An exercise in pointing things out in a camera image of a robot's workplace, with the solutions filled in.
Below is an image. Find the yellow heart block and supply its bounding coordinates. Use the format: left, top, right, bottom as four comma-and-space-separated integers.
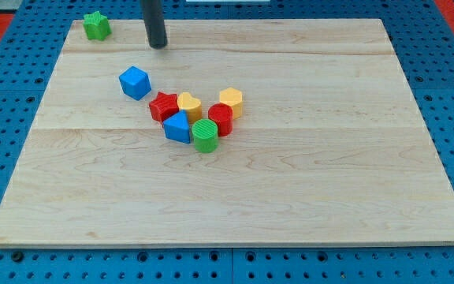
177, 92, 202, 124

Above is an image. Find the yellow hexagon block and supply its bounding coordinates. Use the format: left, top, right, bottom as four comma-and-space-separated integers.
219, 88, 244, 119

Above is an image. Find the blue cube block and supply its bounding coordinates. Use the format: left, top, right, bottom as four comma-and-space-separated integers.
119, 66, 152, 100

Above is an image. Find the light wooden board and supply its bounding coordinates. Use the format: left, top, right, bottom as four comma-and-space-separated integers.
0, 19, 454, 249

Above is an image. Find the green cylinder block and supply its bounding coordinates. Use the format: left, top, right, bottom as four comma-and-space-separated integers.
192, 118, 218, 153

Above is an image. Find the red star block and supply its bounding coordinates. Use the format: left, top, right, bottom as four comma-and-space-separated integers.
149, 92, 179, 123

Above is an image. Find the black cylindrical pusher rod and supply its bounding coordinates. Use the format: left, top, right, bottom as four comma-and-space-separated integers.
140, 0, 167, 49

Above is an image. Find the red cylinder block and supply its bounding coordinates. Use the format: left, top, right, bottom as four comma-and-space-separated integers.
208, 103, 233, 136

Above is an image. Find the green star block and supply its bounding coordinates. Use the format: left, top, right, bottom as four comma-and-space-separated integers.
83, 11, 111, 41

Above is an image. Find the blue triangle block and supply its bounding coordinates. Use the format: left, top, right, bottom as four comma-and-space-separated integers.
163, 110, 191, 144

